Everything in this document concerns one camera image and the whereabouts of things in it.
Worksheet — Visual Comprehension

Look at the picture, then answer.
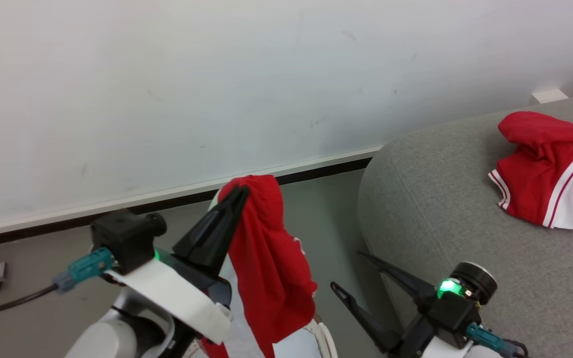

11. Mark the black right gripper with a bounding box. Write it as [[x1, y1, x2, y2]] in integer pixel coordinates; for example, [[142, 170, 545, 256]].
[[330, 251, 498, 358]]

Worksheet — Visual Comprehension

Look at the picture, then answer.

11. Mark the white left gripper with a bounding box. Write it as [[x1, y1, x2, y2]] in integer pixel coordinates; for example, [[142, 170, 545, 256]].
[[107, 185, 250, 345]]

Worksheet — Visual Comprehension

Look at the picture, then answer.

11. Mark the red jersey garment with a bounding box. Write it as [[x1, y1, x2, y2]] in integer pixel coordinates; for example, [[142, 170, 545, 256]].
[[202, 174, 318, 358]]

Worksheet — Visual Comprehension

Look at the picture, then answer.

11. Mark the red and white shirt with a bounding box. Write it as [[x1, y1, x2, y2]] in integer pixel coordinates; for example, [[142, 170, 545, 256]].
[[488, 111, 573, 240]]

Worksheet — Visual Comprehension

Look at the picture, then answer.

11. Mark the grey fabric sofa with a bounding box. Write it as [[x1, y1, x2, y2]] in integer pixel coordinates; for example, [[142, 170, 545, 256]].
[[357, 91, 573, 358]]

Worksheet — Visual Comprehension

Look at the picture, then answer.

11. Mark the white and black baseboard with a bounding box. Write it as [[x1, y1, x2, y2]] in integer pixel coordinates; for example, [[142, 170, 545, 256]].
[[0, 145, 384, 250]]

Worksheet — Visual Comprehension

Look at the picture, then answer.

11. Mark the white laundry basket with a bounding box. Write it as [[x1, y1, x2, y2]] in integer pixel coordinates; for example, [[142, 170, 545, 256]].
[[187, 259, 340, 358]]

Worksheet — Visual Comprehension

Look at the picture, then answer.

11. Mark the black cable with teal connector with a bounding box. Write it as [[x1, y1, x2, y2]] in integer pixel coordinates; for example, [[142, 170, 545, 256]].
[[466, 323, 530, 358], [0, 247, 116, 320]]

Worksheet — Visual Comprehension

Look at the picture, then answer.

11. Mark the white wall socket box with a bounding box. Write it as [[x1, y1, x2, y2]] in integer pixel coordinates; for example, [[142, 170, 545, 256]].
[[531, 89, 569, 104]]

